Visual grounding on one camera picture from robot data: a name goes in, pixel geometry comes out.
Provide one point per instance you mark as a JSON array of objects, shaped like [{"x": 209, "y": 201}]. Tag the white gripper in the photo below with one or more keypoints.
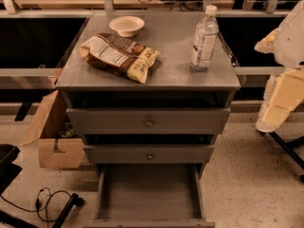
[{"x": 291, "y": 42}]

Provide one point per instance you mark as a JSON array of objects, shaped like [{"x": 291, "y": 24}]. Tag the clear plastic water bottle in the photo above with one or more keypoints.
[{"x": 204, "y": 41}]

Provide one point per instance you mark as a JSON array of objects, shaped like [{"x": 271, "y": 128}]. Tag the grey drawer cabinet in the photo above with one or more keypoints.
[{"x": 171, "y": 82}]

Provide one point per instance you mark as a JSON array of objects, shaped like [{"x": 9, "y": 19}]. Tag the top grey drawer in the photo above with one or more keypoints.
[{"x": 91, "y": 121}]

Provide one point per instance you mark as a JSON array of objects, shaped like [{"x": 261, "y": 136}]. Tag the grey drawer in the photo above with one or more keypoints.
[
  {"x": 149, "y": 196},
  {"x": 149, "y": 153},
  {"x": 91, "y": 121}
]

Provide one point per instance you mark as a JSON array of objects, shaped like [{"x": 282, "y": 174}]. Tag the bottom grey drawer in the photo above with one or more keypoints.
[{"x": 149, "y": 196}]

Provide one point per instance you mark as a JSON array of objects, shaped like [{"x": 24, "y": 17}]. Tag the middle grey drawer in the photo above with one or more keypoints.
[{"x": 149, "y": 153}]

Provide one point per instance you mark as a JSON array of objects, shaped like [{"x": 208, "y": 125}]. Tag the black chair base leg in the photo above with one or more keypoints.
[{"x": 289, "y": 147}]

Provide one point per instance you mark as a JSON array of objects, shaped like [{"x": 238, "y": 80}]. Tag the white bowl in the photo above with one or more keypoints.
[{"x": 127, "y": 26}]

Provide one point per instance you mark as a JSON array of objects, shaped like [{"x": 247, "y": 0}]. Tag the brown yellow chip bag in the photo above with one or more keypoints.
[{"x": 119, "y": 55}]

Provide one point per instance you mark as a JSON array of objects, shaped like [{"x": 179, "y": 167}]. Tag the cardboard box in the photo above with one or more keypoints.
[{"x": 49, "y": 120}]

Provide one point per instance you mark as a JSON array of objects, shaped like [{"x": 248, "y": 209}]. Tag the black stand leg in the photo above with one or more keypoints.
[{"x": 74, "y": 200}]

